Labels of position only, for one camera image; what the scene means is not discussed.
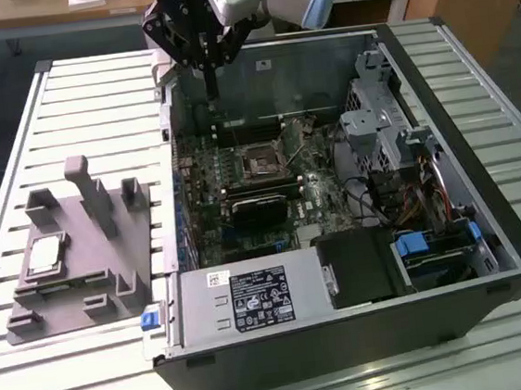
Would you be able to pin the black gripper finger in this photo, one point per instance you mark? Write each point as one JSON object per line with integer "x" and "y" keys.
{"x": 216, "y": 85}
{"x": 209, "y": 84}

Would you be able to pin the silver CPU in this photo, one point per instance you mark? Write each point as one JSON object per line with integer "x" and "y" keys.
{"x": 45, "y": 252}

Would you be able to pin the white case sticker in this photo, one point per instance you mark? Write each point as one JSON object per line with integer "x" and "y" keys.
{"x": 263, "y": 65}

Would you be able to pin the wooden desk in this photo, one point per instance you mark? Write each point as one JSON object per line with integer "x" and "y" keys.
{"x": 83, "y": 14}

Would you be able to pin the black graphics card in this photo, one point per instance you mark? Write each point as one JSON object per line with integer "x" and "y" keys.
{"x": 257, "y": 211}

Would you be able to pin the green motherboard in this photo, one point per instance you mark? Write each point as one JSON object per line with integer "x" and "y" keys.
{"x": 321, "y": 198}

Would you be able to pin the silver metal drive cage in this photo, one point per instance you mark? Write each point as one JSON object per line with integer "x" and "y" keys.
{"x": 367, "y": 123}

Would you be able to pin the black expansion slot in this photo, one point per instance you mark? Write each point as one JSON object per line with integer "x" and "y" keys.
{"x": 248, "y": 253}

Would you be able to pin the silver finned chipset heatsink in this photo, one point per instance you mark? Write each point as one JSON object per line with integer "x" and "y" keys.
{"x": 309, "y": 236}

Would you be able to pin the grey plastic parts rack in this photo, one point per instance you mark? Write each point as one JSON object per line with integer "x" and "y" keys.
{"x": 82, "y": 232}

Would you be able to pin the silver power supply, black label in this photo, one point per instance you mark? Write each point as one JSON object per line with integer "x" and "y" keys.
{"x": 206, "y": 303}

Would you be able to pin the black plastic shroud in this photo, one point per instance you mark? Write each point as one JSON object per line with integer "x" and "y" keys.
{"x": 361, "y": 268}

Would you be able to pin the green RAM stick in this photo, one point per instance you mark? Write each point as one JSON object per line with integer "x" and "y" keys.
{"x": 79, "y": 283}

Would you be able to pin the blue case latch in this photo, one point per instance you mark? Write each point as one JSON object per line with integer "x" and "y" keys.
{"x": 148, "y": 319}

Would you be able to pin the blue disk carrier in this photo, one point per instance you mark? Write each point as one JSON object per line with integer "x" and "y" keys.
{"x": 410, "y": 245}

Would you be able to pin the black and grey PC case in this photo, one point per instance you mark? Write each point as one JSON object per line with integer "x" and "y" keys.
{"x": 306, "y": 362}

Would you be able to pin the blue plastic bay clip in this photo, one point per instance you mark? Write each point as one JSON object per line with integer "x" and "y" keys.
{"x": 475, "y": 233}

